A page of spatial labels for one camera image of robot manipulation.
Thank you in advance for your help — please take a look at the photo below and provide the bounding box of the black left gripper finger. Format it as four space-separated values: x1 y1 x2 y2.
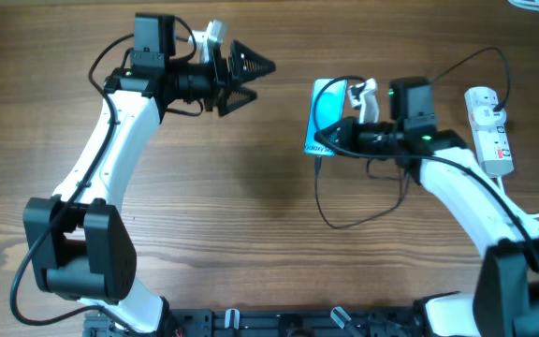
229 40 276 84
216 86 257 117

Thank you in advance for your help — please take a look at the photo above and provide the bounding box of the cyan screen smartphone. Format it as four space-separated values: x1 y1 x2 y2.
304 79 347 156

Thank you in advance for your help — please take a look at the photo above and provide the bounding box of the black usb charger cable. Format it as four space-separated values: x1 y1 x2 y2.
313 46 513 230

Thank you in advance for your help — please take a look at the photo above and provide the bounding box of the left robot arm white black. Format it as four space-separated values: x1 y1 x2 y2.
21 13 276 336

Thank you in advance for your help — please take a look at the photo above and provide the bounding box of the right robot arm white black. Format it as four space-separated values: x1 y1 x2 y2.
310 77 539 336

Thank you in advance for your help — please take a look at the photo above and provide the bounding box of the white charger plug adapter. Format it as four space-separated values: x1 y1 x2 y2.
468 106 506 129

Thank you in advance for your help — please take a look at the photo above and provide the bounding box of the white power strip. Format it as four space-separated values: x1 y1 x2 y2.
464 86 514 178

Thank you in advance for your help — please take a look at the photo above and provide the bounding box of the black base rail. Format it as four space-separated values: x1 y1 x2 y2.
82 306 428 337

